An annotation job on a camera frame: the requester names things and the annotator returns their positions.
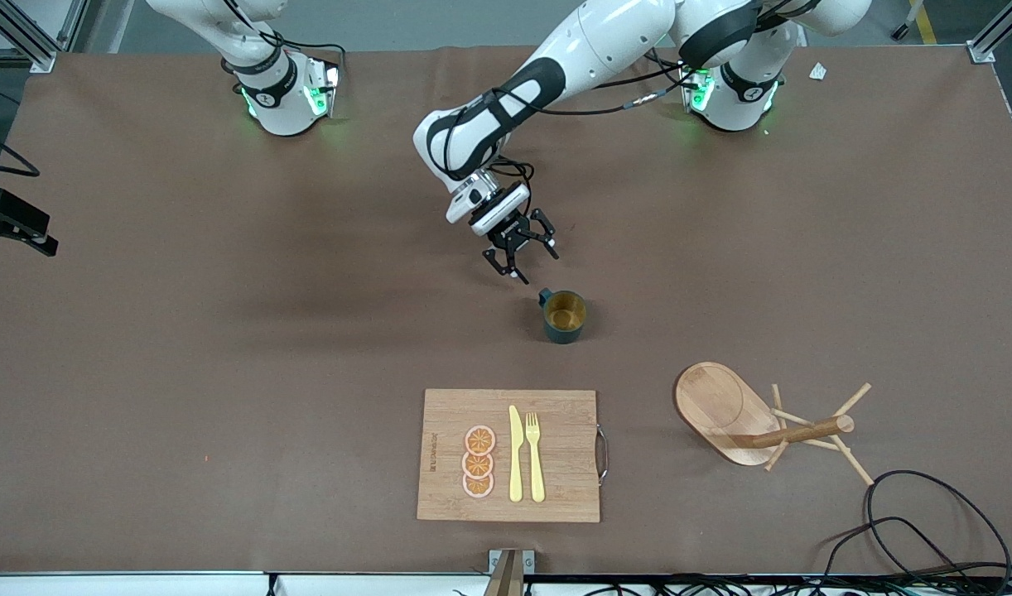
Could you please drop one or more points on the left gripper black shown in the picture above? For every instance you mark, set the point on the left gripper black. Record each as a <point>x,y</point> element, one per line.
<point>513,235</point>

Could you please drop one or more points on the dark green cup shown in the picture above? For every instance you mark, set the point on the dark green cup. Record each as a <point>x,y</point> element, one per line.
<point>566,331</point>

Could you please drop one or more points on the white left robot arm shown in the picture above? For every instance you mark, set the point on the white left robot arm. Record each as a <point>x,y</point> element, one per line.
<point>605,41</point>

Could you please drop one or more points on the wooden mug rack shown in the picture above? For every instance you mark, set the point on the wooden mug rack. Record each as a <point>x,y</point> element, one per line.
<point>721,406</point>

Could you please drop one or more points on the orange slice toy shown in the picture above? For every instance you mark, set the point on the orange slice toy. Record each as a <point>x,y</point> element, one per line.
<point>479,439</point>

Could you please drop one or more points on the yellow plastic fork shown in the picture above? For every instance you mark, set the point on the yellow plastic fork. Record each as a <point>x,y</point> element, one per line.
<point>536,463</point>

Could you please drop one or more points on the yellow plastic knife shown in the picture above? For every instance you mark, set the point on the yellow plastic knife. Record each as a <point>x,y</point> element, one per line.
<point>516,463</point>

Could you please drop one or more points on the white paper scrap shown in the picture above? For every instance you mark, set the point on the white paper scrap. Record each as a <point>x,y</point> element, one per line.
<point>818,71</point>

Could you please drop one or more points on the small metal bracket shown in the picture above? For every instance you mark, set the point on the small metal bracket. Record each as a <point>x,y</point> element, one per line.
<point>527,563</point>

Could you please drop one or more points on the brown wooden post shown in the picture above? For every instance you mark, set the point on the brown wooden post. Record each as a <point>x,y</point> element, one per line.
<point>506,579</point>

